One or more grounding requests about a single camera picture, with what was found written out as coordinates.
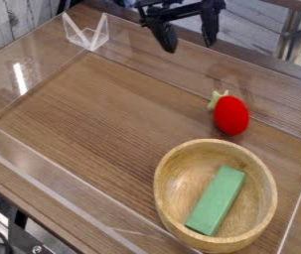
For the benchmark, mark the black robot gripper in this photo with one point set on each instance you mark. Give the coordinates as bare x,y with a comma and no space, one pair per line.
158,12

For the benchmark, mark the red plush fruit green stem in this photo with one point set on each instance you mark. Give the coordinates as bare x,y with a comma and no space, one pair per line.
230,113

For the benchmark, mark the metal stand in background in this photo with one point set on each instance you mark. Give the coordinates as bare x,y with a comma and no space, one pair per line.
289,44

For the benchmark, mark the clear acrylic tray walls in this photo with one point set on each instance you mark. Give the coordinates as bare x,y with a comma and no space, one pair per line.
89,118

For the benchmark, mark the wooden bowl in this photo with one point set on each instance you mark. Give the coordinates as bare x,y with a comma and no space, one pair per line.
182,176

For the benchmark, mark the green rectangular block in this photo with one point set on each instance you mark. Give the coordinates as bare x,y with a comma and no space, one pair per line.
215,201

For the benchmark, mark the clear acrylic corner bracket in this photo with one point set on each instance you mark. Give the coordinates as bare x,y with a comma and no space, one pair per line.
85,38

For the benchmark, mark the black table leg bracket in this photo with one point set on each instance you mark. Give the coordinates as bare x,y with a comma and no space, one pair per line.
24,243

